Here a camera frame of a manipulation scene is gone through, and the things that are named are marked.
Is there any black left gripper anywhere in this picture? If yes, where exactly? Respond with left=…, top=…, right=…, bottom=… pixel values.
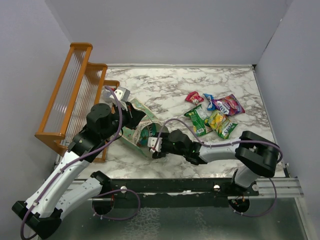
left=101, top=100, right=146, bottom=141

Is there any green illustrated paper bag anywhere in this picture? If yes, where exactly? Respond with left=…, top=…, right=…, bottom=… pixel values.
left=120, top=98, right=163, bottom=158

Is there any green spring tea packet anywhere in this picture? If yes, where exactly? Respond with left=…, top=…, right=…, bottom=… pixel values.
left=184, top=104, right=213, bottom=137

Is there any red snack packet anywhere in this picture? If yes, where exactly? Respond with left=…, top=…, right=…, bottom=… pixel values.
left=185, top=91, right=204, bottom=106

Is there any yellow green snack packet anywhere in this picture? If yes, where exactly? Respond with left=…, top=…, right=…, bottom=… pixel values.
left=205, top=109, right=238, bottom=140

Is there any blue snack packet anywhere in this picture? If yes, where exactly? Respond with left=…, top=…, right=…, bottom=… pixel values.
left=203, top=93, right=216, bottom=111

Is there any purple snack packet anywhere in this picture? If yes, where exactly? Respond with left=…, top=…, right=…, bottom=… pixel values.
left=212, top=94, right=246, bottom=117

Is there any teal barley mint packet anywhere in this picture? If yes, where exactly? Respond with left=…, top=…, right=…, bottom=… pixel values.
left=137, top=124, right=155, bottom=147

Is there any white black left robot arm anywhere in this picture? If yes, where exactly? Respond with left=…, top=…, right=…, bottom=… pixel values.
left=12, top=101, right=146, bottom=240

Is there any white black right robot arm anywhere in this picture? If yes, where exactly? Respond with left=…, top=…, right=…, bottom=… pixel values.
left=147, top=130, right=283, bottom=196

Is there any wooden acrylic display rack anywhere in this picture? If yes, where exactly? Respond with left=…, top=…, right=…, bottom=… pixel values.
left=35, top=42, right=120, bottom=157

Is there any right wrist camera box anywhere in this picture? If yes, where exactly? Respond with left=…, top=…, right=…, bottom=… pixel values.
left=147, top=137, right=163, bottom=153

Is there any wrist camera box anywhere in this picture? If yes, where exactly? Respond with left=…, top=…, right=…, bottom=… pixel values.
left=102, top=85, right=131, bottom=110
left=147, top=137, right=163, bottom=153

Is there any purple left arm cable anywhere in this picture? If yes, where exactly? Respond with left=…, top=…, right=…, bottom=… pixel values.
left=19, top=85, right=141, bottom=240

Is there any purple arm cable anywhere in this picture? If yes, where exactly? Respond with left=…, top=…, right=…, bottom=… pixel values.
left=153, top=118, right=283, bottom=218
left=19, top=85, right=141, bottom=240

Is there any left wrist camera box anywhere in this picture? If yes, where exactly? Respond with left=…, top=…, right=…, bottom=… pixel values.
left=102, top=85, right=131, bottom=110

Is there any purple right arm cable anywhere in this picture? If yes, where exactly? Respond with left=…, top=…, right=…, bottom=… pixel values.
left=153, top=118, right=283, bottom=218

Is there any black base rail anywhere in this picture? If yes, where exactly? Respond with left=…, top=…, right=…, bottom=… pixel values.
left=90, top=171, right=259, bottom=214

